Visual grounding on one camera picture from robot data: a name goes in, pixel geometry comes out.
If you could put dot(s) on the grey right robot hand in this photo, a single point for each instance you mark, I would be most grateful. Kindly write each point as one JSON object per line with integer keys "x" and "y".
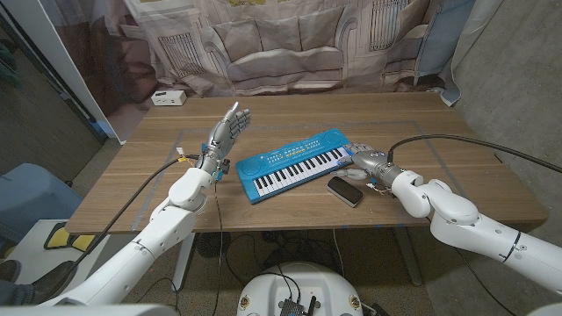
{"x": 373, "y": 162}

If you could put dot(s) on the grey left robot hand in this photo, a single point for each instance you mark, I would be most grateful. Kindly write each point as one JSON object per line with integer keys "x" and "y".
{"x": 221, "y": 138}

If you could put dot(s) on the blue toy piano keyboard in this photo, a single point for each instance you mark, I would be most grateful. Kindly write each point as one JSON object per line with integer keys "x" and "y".
{"x": 272, "y": 169}

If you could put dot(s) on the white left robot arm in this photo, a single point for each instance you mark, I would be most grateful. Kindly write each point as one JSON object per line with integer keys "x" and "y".
{"x": 167, "y": 228}

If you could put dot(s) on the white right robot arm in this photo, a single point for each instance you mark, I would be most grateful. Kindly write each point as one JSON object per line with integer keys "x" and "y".
{"x": 461, "y": 219}

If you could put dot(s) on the black whiteboard eraser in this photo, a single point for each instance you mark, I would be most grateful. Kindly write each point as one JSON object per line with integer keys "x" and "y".
{"x": 344, "y": 191}

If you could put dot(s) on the white power strip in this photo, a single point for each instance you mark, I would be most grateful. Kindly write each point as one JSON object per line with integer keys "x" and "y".
{"x": 168, "y": 98}

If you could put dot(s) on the printed sofa room backdrop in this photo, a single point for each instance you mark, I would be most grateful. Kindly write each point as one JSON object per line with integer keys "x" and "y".
{"x": 281, "y": 57}

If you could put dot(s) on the white table leg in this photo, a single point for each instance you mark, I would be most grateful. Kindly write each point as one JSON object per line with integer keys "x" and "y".
{"x": 183, "y": 259}
{"x": 408, "y": 259}

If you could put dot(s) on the white robot torso base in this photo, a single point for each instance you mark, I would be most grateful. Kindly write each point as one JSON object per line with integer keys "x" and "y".
{"x": 303, "y": 281}

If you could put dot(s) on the yellow and black floor item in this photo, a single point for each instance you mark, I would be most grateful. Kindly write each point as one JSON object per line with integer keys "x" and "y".
{"x": 59, "y": 239}

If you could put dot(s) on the blue upholstered seat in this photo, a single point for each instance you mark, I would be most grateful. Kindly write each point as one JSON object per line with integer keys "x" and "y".
{"x": 35, "y": 197}

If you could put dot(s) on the dark shoe of person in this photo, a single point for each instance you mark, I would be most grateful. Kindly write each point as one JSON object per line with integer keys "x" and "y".
{"x": 55, "y": 278}

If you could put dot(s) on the white door frame post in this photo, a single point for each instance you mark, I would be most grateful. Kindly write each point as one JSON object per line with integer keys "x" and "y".
{"x": 66, "y": 70}

